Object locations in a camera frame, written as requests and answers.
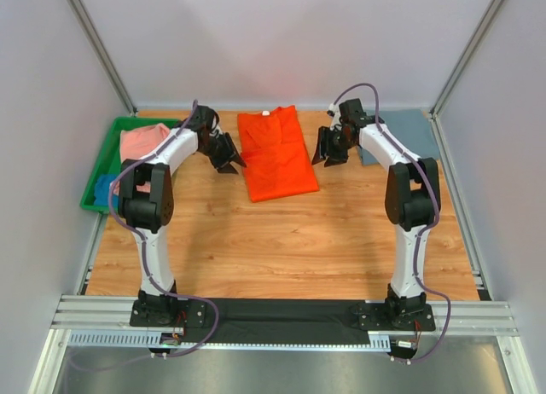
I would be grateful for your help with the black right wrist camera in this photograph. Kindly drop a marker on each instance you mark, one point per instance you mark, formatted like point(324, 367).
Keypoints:
point(350, 112)

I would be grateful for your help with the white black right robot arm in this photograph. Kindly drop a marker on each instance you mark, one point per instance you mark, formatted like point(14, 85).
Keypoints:
point(412, 204)

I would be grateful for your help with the aluminium corner post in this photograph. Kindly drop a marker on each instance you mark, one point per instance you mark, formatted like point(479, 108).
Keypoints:
point(478, 36)
point(89, 29)

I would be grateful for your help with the black base plate strip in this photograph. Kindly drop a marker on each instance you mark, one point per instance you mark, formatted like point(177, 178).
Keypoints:
point(200, 318)

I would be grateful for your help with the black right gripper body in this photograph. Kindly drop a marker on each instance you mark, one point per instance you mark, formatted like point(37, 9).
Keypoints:
point(333, 142)

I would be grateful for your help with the pink t shirt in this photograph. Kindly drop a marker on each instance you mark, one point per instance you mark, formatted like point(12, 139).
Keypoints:
point(139, 142)

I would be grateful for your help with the right aluminium corner post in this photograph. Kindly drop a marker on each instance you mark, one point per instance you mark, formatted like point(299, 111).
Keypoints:
point(478, 36)

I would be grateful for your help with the green plastic bin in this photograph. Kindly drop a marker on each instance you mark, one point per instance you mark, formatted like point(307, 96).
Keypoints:
point(108, 159)

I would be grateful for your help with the aluminium frame rail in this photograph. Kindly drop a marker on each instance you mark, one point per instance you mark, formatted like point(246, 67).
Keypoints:
point(458, 318)

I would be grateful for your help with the folded grey blue t shirt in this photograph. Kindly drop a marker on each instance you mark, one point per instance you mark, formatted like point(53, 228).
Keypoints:
point(413, 129)

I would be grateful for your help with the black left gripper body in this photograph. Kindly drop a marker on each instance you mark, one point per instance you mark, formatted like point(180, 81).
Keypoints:
point(219, 147)

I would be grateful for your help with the blue cloth in bin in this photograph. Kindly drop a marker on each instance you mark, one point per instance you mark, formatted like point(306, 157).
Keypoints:
point(101, 190)

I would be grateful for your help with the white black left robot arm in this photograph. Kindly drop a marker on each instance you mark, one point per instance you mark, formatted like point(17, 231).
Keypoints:
point(146, 206)

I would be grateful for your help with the orange t shirt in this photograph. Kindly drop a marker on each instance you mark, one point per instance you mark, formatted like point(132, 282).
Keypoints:
point(277, 161)

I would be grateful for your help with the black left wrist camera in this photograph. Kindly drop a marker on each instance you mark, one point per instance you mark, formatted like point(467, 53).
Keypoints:
point(203, 118)

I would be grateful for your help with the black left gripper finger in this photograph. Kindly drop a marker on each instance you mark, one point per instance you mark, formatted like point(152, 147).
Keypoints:
point(227, 169)
point(236, 158)

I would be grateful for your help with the left aluminium corner post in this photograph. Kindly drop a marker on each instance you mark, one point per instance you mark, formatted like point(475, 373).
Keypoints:
point(89, 29)

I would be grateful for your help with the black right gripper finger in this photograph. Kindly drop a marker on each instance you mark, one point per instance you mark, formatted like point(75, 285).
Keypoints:
point(318, 157)
point(332, 162)

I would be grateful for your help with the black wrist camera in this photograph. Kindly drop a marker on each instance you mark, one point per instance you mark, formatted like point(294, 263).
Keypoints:
point(203, 118)
point(350, 112)

